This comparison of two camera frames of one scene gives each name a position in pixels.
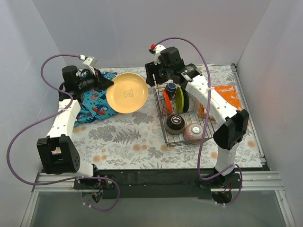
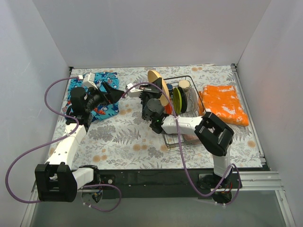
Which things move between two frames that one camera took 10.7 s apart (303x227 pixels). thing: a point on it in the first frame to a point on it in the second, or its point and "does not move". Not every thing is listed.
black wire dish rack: [183, 120] does not move
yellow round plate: [128, 94] to [153, 76]
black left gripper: [97, 80] to [102, 94]
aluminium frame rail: [250, 181] does not move
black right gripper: [149, 74] to [151, 88]
